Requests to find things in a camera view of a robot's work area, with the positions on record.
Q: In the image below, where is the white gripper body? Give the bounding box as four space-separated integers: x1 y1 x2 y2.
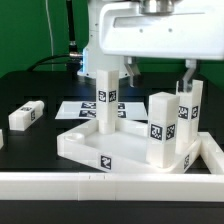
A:
99 0 224 60

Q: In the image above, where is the white L-shaped obstacle wall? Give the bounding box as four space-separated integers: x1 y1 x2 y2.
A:
0 131 224 203

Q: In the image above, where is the white marker base plate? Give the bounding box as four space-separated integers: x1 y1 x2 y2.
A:
56 101 147 120

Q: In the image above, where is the white cable on green wall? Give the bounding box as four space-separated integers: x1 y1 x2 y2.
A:
45 0 55 72

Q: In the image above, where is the white part at left edge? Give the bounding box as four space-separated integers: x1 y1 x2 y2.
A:
0 129 4 150

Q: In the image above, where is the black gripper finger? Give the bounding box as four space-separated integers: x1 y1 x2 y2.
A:
177 59 199 93
124 56 141 87

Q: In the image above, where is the black cable at base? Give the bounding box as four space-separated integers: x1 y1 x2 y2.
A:
26 49 84 72

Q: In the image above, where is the white desk tabletop tray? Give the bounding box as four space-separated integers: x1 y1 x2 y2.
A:
57 119 201 174

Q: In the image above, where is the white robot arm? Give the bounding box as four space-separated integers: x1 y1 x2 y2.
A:
83 0 224 92

